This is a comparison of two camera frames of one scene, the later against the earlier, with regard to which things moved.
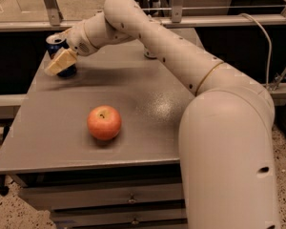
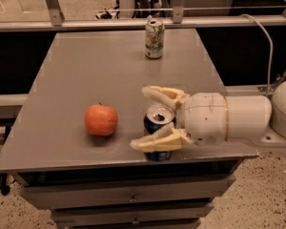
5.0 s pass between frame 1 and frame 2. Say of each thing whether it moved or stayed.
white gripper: moved
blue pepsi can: moved
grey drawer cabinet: stayed
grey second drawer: stayed
